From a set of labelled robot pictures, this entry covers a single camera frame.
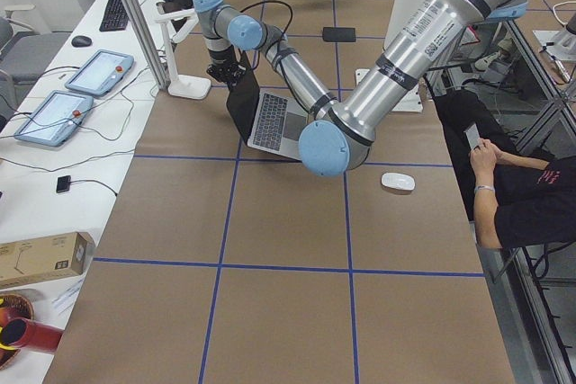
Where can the small black device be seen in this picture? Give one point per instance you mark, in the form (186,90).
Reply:
(63,183)

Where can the grey laptop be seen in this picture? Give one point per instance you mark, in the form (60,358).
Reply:
(268,122)

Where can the phone in hands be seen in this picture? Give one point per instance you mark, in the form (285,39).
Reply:
(472,136)

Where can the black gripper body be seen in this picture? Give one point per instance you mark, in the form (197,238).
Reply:
(220,64)

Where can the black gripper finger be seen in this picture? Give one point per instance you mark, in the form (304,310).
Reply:
(233,85)

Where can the wicker basket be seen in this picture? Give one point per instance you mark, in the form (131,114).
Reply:
(13,306)

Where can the upper blue teach pendant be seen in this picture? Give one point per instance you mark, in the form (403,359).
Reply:
(101,73)

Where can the black computer mouse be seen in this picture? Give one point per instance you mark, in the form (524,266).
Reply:
(81,41)

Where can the red cylinder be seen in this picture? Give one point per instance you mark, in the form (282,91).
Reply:
(23,333)

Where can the aluminium frame post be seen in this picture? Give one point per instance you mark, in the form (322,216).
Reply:
(146,42)

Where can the seated person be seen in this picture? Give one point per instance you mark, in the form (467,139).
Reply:
(512,200)

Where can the blue teach pendant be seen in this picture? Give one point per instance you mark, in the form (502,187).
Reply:
(56,119)
(101,73)

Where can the cardboard box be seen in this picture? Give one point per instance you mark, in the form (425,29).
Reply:
(42,259)

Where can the white computer mouse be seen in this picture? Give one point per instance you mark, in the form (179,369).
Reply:
(398,181)

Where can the lower blue teach pendant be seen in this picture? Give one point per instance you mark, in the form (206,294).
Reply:
(56,119)

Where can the black mouse pad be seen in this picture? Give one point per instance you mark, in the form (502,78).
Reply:
(339,34)

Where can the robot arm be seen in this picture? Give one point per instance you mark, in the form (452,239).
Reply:
(340,135)

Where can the black keyboard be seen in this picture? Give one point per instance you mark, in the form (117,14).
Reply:
(115,17)

